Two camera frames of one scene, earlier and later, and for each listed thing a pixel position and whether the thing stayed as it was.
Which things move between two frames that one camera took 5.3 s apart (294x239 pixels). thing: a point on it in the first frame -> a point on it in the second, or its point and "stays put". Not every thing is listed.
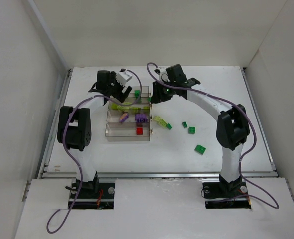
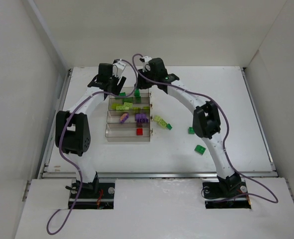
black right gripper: (158, 92) -> (142, 82)
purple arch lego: (141, 118) stays put
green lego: (200, 149) stays put
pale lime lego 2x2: (157, 118) stays put
